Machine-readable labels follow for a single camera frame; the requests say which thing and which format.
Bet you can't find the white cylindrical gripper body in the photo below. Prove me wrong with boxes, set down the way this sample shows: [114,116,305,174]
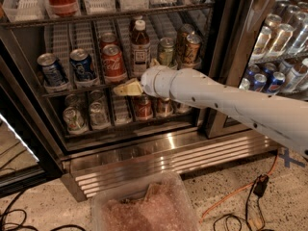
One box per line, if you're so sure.
[141,65,175,98]

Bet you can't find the brown tea bottle white cap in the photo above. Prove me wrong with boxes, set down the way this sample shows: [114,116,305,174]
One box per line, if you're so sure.
[131,19,151,77]

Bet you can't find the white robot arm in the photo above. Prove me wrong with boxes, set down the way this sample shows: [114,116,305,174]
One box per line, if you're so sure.
[114,65,308,158]

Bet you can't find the bottom shelf brown bottle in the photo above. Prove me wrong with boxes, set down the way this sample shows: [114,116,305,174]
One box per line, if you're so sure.
[175,102,192,114]

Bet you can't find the stainless fridge base grille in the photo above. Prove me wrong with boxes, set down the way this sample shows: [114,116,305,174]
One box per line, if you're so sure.
[61,130,280,201]

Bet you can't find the glass fridge door right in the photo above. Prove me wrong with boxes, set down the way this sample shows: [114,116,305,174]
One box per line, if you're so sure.
[205,0,308,139]

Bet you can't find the open fridge door left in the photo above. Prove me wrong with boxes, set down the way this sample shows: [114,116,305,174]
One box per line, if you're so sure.
[0,59,63,197]

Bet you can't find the green soda can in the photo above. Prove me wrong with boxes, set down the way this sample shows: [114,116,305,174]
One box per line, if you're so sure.
[157,38,175,68]

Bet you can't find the front red cola can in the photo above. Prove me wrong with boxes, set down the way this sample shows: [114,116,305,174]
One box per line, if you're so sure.
[102,44,127,83]

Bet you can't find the red cola can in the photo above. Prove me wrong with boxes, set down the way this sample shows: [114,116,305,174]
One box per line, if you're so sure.
[99,32,118,50]
[102,44,127,83]

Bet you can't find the bottom front red can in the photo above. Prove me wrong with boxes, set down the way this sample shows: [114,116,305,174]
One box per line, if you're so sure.
[135,94,153,120]

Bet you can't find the bottom brown can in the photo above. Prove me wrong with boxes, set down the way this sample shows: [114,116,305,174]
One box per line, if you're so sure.
[156,98,173,116]

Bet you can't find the rear right silver can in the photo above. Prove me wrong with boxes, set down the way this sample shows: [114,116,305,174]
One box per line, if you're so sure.
[90,90,105,104]

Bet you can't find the silver can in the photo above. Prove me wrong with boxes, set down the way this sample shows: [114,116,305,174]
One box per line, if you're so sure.
[90,90,105,104]
[89,102,110,130]
[64,94,84,110]
[63,107,88,135]

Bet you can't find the front orange patterned can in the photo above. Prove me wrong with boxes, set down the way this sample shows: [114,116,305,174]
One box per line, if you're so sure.
[182,34,201,64]

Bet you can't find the orange patterned can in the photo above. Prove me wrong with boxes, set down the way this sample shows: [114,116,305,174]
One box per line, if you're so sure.
[176,24,194,57]
[182,34,201,64]

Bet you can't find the front right silver can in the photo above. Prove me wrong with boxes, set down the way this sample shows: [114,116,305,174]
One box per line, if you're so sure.
[89,102,110,130]

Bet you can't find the rear orange patterned can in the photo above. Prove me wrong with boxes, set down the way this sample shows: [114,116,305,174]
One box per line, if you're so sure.
[176,24,194,57]

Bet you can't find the rear red cola can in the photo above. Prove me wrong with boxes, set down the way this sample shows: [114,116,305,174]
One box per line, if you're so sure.
[99,32,118,50]

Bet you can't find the blue pepsi can right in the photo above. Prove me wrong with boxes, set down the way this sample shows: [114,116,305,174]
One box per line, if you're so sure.
[69,48,97,82]

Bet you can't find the blue pepsi can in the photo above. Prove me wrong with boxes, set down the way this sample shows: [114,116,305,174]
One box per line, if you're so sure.
[37,53,68,91]
[69,48,97,82]

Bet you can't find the rear left silver can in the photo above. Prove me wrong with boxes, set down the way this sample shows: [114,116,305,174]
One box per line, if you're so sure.
[64,94,84,110]

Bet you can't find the front left silver can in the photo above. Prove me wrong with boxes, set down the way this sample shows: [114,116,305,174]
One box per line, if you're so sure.
[63,107,88,135]

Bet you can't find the blue pepsi can left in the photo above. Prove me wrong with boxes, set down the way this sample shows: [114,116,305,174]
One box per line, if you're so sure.
[37,53,68,91]

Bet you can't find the clear plastic bin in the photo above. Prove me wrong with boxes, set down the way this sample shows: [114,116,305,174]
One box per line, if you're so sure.
[91,171,200,231]

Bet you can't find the black power adapter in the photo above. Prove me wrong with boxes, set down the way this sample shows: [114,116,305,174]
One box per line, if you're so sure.
[253,174,269,197]

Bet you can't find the blue tape cross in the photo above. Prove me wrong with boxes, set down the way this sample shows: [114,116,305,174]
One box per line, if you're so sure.
[279,148,305,168]

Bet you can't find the orange extension cable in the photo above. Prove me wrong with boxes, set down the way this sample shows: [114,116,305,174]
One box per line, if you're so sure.
[199,149,279,223]

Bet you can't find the black cable right floor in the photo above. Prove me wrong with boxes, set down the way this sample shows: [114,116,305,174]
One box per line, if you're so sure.
[213,194,277,231]

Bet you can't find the black cables left floor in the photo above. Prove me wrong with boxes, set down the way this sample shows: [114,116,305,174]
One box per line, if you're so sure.
[0,190,87,231]

